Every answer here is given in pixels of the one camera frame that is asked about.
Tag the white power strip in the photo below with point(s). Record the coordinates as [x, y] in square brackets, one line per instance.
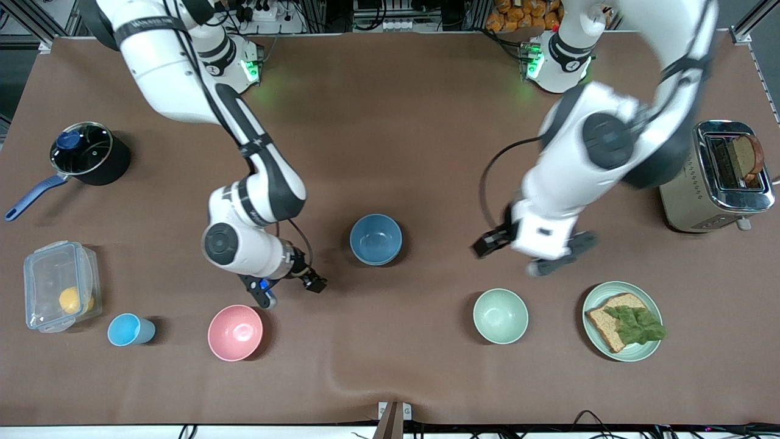
[402, 25]
[280, 21]

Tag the clear plastic lidded container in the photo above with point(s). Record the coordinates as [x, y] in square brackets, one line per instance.
[46, 268]

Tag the blue plastic cup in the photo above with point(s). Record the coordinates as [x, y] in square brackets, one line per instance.
[125, 330]

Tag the yellow round fruit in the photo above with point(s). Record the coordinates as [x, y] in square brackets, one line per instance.
[70, 300]

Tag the silver toaster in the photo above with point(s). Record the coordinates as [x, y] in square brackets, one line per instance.
[682, 195]

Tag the blue bowl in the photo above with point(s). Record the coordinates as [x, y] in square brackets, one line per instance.
[376, 239]

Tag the pale green plate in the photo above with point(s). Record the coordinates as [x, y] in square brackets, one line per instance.
[646, 353]

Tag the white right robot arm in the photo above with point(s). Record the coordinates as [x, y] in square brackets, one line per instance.
[164, 67]

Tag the brown bread slice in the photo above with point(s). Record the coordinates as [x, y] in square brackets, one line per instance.
[600, 326]

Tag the silver corner bracket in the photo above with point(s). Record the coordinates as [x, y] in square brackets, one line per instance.
[46, 46]
[742, 35]

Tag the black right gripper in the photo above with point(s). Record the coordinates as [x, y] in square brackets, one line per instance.
[299, 266]

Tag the green lettuce leaf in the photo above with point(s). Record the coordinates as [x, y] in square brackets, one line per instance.
[637, 326]

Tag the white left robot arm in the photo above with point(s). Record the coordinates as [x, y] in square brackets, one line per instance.
[567, 177]

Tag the glass lid with blue knob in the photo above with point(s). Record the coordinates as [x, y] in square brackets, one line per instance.
[82, 149]

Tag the orange snack bag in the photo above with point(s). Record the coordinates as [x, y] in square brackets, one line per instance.
[518, 15]

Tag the brown table cover cloth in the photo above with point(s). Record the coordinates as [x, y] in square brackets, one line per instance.
[390, 152]

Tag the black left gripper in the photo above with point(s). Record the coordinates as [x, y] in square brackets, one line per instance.
[501, 234]

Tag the pink bowl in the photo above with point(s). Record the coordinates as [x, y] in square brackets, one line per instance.
[235, 332]

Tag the metal table edge clamp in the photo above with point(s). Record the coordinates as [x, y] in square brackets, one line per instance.
[393, 417]

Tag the dark toast slice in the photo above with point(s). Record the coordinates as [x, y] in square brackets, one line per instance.
[748, 155]

